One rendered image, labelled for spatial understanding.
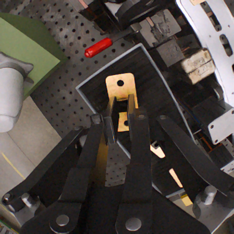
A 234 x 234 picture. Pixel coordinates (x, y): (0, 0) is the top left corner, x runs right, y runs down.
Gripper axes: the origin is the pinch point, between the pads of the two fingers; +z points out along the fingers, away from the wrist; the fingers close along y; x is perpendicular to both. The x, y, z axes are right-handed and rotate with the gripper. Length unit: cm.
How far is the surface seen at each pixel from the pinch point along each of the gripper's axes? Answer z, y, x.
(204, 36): 25.6, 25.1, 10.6
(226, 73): 25.6, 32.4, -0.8
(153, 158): 9.5, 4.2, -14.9
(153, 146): 8.3, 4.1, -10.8
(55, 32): 56, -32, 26
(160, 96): 9.5, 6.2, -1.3
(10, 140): 125, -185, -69
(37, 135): 125, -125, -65
